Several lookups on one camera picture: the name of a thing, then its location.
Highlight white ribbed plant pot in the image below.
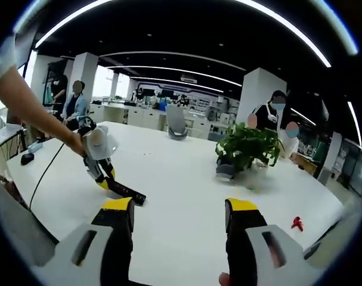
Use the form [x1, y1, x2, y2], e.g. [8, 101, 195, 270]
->
[249, 154, 271, 179]

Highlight grey rounded object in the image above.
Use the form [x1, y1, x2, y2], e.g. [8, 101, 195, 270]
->
[215, 163, 234, 180]

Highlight person's left hand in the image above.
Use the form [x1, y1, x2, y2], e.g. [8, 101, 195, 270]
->
[67, 130, 88, 158]

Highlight green leafy potted plant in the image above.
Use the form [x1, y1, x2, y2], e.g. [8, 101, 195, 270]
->
[215, 122, 285, 177]

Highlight white cabinet row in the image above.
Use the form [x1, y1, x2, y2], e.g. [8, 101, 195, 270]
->
[91, 102, 220, 141]

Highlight blue framed wall display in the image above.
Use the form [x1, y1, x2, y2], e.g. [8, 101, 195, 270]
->
[135, 83, 218, 105]

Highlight black cable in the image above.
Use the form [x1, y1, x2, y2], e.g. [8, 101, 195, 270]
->
[29, 142, 65, 211]

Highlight black computer mouse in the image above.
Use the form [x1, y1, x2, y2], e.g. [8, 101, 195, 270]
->
[20, 153, 36, 166]

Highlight ceiling light strips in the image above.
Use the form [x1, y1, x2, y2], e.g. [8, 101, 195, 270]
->
[13, 0, 362, 147]

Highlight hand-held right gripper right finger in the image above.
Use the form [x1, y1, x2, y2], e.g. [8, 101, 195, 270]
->
[224, 198, 315, 286]

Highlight brown wooden desk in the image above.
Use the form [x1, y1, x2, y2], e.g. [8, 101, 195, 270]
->
[292, 151, 318, 177]

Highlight red plastic clamp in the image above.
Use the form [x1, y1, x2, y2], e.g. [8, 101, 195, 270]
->
[290, 217, 305, 232]

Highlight black remote control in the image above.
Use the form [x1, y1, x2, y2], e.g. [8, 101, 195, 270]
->
[107, 178, 147, 207]

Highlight computer monitor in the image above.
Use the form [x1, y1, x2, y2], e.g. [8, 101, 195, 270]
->
[0, 124, 26, 158]

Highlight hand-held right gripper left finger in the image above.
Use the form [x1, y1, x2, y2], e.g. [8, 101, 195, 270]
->
[31, 196, 136, 286]

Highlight white neck-worn device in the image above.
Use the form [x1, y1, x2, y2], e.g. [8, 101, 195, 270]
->
[267, 101, 280, 123]

